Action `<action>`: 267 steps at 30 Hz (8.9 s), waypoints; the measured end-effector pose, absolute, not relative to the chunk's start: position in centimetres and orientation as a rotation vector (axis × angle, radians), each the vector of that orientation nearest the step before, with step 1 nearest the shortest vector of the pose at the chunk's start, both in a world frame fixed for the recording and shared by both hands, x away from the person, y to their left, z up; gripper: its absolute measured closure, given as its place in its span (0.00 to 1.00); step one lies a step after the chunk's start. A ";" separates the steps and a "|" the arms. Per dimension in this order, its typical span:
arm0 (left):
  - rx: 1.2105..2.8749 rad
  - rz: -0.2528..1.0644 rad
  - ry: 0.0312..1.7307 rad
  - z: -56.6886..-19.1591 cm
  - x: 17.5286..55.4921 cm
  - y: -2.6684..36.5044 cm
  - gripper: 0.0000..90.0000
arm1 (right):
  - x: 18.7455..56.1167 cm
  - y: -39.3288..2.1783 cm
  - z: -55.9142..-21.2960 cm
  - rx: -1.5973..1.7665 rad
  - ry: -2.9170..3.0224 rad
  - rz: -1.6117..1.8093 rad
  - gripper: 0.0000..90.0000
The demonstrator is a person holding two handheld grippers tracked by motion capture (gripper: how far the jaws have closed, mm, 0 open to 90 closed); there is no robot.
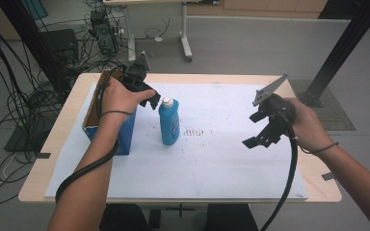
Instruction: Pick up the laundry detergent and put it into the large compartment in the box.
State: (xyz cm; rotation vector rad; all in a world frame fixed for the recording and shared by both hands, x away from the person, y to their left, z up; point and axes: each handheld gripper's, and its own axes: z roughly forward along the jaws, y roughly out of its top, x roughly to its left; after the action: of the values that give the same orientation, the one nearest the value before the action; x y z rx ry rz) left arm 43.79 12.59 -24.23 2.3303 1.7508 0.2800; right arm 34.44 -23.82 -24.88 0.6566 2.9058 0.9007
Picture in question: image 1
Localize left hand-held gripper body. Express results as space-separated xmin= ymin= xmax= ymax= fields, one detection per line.
xmin=120 ymin=50 xmax=157 ymax=94

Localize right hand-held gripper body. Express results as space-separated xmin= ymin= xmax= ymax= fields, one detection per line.
xmin=251 ymin=72 xmax=299 ymax=138

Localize blue bottle with white cap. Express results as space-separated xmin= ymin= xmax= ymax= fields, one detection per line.
xmin=158 ymin=96 xmax=181 ymax=146

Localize blue cardboard box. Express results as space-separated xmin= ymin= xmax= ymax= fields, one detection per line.
xmin=81 ymin=69 xmax=138 ymax=156

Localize person's left hand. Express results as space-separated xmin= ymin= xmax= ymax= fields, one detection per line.
xmin=100 ymin=76 xmax=157 ymax=116

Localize person's right hand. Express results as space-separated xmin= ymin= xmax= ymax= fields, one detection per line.
xmin=283 ymin=96 xmax=335 ymax=157

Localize black wristband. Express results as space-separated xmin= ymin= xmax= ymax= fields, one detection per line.
xmin=296 ymin=136 xmax=340 ymax=156
xmin=99 ymin=109 xmax=133 ymax=117

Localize black computer tower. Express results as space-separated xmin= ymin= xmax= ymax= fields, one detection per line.
xmin=89 ymin=9 xmax=119 ymax=56

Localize grey ribbed floor mat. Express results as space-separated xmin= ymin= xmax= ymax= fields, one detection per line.
xmin=288 ymin=79 xmax=357 ymax=132

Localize white table sheet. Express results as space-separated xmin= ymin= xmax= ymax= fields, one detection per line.
xmin=44 ymin=82 xmax=309 ymax=201

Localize wooden table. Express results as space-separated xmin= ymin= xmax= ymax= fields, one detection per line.
xmin=17 ymin=72 xmax=343 ymax=205

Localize black equipment box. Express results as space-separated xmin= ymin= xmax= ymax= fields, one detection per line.
xmin=40 ymin=28 xmax=80 ymax=65

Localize wooden cabinet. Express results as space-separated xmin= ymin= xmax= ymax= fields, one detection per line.
xmin=186 ymin=0 xmax=330 ymax=19

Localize person's black trousers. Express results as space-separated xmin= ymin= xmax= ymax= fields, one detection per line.
xmin=98 ymin=203 xmax=260 ymax=231

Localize teal board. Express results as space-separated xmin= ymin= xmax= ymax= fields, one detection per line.
xmin=20 ymin=0 xmax=49 ymax=21

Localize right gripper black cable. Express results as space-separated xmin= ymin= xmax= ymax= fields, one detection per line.
xmin=259 ymin=126 xmax=300 ymax=231

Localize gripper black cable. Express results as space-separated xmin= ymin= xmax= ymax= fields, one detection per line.
xmin=259 ymin=126 xmax=300 ymax=231
xmin=55 ymin=67 xmax=120 ymax=205

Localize white desk frame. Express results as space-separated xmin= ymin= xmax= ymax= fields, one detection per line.
xmin=103 ymin=0 xmax=222 ymax=64

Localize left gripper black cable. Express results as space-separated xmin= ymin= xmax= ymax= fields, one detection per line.
xmin=55 ymin=67 xmax=120 ymax=205

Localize black metal stand post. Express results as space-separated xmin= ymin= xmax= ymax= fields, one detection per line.
xmin=0 ymin=0 xmax=71 ymax=94
xmin=298 ymin=0 xmax=370 ymax=109

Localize black stand base plate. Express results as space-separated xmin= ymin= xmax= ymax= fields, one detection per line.
xmin=4 ymin=111 xmax=51 ymax=154

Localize tangle of black floor cables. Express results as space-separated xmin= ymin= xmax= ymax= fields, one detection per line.
xmin=0 ymin=0 xmax=172 ymax=207

